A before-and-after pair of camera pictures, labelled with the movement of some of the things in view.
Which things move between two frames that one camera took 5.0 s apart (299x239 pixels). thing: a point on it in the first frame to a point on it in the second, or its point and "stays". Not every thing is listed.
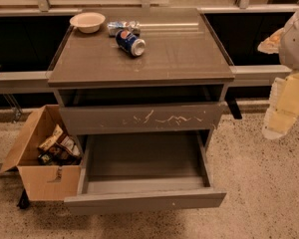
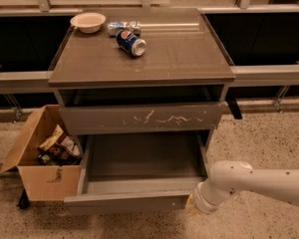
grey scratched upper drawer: (80, 120) stays
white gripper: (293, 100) to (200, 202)
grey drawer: (127, 171) stays
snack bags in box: (59, 149) stays
